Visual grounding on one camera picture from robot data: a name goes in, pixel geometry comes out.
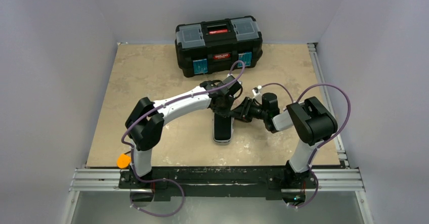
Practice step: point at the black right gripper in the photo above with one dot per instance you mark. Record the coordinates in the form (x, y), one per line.
(250, 109)

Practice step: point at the grey umbrella case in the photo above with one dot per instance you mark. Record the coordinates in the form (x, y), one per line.
(222, 129)

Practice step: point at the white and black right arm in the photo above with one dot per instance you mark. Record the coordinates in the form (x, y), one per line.
(313, 123)

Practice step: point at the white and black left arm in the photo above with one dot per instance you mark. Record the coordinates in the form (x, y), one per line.
(145, 124)

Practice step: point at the black plastic toolbox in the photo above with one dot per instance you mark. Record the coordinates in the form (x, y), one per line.
(213, 46)

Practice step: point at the orange object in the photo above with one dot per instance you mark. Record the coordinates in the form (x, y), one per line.
(123, 161)

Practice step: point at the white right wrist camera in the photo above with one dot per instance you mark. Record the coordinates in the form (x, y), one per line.
(257, 93)

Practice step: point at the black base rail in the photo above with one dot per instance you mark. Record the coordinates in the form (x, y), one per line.
(269, 182)

